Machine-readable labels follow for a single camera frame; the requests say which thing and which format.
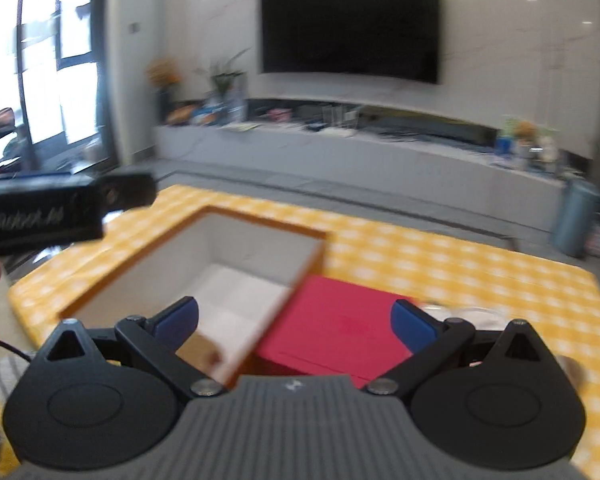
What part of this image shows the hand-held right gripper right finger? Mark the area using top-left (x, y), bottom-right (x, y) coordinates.
top-left (365, 299), bottom-right (562, 397)

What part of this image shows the black wall television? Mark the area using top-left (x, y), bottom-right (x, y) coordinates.
top-left (258, 0), bottom-right (443, 86)

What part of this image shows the black cable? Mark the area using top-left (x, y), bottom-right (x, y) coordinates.
top-left (0, 339), bottom-right (35, 362)

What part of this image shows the blue-grey trash bin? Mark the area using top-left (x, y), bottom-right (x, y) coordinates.
top-left (552, 180), bottom-right (600, 258)

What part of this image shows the blue snack packet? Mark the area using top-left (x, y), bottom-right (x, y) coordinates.
top-left (199, 101), bottom-right (232, 125)

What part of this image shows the grey television console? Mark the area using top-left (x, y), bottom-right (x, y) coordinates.
top-left (152, 95), bottom-right (596, 233)

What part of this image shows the red box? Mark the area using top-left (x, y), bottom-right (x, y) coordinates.
top-left (254, 275), bottom-right (423, 391)

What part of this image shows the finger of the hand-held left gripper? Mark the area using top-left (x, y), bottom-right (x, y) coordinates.
top-left (97, 174), bottom-right (157, 209)

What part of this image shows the black framed glass door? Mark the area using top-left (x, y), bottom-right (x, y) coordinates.
top-left (0, 0), bottom-right (116, 171)

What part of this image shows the green potted plant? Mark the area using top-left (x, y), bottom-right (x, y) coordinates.
top-left (195, 50), bottom-right (251, 111)

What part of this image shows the dark vase with yellow flowers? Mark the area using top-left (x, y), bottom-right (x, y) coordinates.
top-left (147, 57), bottom-right (181, 126)

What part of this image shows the white box with orange rim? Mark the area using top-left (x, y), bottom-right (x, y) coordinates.
top-left (60, 204), bottom-right (331, 391)

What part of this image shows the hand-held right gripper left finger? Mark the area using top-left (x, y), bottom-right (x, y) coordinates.
top-left (32, 296), bottom-right (227, 402)

